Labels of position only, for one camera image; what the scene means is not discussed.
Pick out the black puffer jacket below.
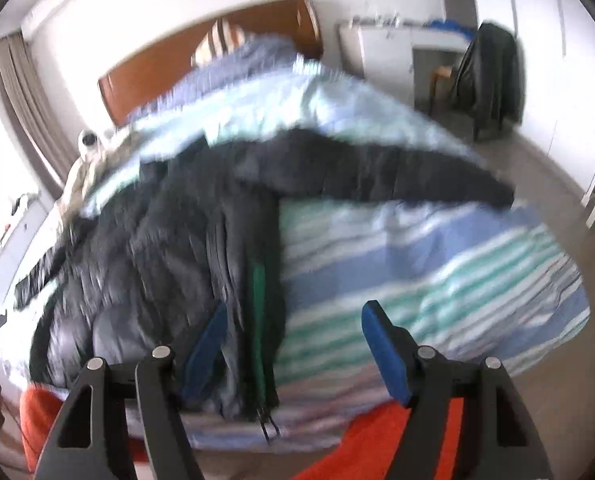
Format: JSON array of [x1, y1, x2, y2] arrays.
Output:
[[13, 128, 514, 426]]

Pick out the orange fleece trousers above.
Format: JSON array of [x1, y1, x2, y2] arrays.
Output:
[[19, 386, 465, 479]]

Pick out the striped blue green duvet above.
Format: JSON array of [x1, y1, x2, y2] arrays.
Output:
[[0, 56, 591, 453]]

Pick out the white window side cabinet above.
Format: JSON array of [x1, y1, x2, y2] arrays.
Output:
[[0, 194, 56, 315]]

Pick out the beige crumpled garment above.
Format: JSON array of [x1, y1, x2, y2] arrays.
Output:
[[55, 127, 144, 228]]

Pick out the small white fan heater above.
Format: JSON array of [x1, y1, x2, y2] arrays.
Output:
[[77, 129, 104, 160]]

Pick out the beige curtain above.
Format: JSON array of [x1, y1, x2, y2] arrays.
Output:
[[0, 32, 77, 200]]

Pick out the white wardrobe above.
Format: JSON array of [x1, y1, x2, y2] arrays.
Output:
[[507, 0, 595, 226]]

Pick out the chair with dark jacket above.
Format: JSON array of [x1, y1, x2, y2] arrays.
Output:
[[427, 22, 523, 141]]

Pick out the white desk with drawers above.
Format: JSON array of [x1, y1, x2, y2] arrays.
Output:
[[337, 22, 469, 107]]

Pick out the blue cloth on desk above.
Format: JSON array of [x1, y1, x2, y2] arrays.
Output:
[[423, 18, 477, 41]]

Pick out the blue checked pillow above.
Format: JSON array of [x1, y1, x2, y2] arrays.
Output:
[[127, 35, 303, 122]]

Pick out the striped brown white pillow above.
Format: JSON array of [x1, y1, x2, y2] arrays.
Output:
[[190, 18, 251, 68]]

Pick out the brown wooden headboard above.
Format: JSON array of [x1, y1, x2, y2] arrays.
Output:
[[98, 0, 323, 127]]

